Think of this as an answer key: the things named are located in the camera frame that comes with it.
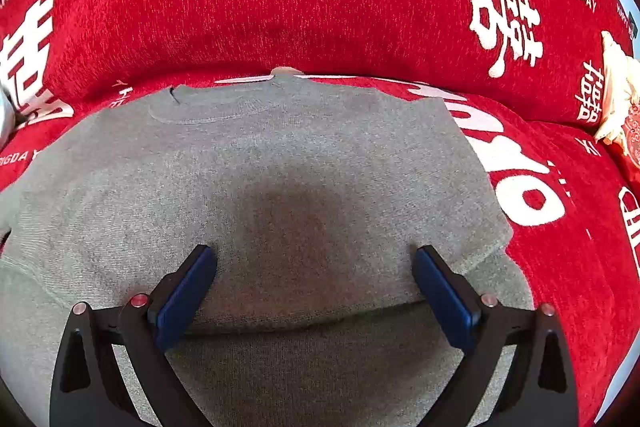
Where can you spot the dark cloth tag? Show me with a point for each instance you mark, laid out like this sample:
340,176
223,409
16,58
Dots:
633,26

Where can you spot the white floral cloth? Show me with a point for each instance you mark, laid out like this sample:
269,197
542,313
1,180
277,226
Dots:
5,117

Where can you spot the grey knit sweater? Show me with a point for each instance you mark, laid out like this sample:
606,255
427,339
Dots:
280,167

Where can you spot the cream and red pillow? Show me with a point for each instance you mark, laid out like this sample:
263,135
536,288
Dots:
620,97

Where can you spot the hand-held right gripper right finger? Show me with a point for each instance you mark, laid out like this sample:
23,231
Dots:
445,302

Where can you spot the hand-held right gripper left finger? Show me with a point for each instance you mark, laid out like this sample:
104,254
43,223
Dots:
184,302

